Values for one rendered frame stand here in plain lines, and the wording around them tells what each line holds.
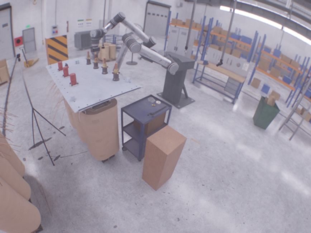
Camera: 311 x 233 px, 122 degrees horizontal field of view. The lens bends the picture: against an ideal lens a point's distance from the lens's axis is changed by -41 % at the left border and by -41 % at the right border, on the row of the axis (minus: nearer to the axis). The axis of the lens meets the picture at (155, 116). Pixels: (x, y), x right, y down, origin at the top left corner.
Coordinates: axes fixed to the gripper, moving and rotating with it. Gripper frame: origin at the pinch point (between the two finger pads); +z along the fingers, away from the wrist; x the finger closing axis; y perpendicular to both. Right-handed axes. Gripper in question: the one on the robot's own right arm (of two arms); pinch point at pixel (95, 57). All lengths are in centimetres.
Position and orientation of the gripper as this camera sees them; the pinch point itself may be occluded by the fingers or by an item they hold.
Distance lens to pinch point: 213.5
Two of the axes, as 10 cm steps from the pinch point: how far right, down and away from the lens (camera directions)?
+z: -1.3, 7.9, 6.0
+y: 8.4, 4.1, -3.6
